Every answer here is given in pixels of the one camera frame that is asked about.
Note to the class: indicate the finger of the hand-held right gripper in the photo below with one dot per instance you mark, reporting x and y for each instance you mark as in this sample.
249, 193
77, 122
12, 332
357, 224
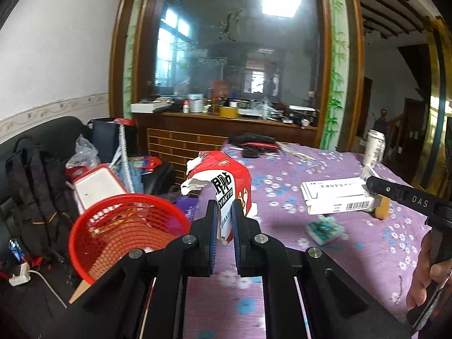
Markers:
388, 189

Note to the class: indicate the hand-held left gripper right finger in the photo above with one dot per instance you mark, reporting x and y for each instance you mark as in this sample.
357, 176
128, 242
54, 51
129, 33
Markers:
237, 240

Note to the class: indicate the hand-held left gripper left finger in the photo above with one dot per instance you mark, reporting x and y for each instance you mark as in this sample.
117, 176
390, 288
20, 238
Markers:
213, 240

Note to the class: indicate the white wrapper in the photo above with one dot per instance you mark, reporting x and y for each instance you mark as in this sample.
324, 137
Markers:
369, 172

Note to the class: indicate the red and white torn package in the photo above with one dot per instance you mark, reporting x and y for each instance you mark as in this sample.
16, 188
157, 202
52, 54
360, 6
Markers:
219, 169

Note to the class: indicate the red plastic mesh basket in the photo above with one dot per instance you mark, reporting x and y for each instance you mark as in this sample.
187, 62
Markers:
134, 197

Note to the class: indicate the person's right hand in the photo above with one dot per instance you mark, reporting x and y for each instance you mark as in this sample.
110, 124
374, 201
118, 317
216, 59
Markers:
423, 275

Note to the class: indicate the small brown box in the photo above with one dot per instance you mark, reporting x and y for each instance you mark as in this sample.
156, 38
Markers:
382, 210

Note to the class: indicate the white printed paper cup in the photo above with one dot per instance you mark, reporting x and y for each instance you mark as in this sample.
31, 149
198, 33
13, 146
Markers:
374, 148

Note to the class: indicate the white box with barcode label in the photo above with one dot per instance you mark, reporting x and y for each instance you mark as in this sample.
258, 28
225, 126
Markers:
332, 190

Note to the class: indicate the purple floral tablecloth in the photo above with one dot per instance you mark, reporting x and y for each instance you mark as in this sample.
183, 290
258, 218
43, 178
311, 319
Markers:
282, 183

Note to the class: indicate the small teal packet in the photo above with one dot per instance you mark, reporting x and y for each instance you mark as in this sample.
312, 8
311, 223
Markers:
325, 231

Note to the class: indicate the red and blue shopping bag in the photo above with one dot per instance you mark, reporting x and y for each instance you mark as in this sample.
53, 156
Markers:
146, 164

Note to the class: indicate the wooden sticks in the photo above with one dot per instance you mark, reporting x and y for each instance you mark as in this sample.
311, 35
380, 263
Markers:
293, 152

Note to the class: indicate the wooden counter with brick panel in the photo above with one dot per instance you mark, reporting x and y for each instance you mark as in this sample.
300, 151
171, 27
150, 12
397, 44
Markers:
169, 144

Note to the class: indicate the white measuring strip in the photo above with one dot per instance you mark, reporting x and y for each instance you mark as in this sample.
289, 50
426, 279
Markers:
123, 148

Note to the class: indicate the red framed white board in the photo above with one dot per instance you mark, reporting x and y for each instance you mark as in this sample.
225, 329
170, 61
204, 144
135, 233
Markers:
95, 183

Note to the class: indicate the white round tin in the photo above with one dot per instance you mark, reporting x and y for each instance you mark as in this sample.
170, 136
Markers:
196, 104

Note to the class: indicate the cardboard box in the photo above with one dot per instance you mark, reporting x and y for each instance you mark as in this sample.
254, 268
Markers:
79, 291

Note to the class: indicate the white flat box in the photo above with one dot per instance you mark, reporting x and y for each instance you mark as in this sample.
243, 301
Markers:
148, 107

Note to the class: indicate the dark blue paper bag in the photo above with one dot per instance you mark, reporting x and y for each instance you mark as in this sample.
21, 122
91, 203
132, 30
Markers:
104, 137

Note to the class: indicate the red plastic bag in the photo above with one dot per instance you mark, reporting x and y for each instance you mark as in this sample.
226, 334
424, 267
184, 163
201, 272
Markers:
74, 173

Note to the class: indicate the clear plastic bag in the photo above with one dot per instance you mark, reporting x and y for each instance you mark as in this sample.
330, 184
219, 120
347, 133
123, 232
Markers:
84, 152

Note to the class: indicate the black backpack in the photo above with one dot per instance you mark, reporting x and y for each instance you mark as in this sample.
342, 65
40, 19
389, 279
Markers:
35, 190

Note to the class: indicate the black leather sofa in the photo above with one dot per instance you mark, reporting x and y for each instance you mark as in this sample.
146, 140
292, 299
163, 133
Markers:
63, 130

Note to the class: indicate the white power strip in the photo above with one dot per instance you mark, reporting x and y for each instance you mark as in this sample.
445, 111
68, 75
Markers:
19, 275

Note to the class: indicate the blue packet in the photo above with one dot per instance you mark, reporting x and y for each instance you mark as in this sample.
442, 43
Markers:
16, 250

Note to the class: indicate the large etched glass pane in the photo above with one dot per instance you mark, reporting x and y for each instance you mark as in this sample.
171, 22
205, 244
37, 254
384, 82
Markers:
229, 24

